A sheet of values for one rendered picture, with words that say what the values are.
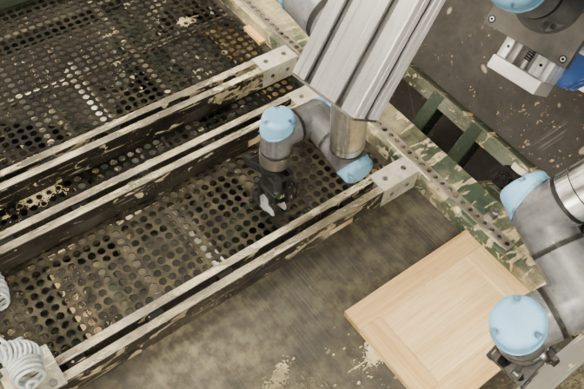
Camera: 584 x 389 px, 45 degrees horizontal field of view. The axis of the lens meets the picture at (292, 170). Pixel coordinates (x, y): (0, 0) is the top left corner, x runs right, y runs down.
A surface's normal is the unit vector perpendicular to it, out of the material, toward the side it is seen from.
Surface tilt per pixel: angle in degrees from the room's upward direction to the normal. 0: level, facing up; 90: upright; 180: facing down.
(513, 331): 28
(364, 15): 0
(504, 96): 0
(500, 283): 56
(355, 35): 0
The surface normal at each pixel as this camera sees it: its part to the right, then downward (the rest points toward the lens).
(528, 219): -0.72, 0.08
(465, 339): 0.07, -0.63
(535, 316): -0.35, -0.37
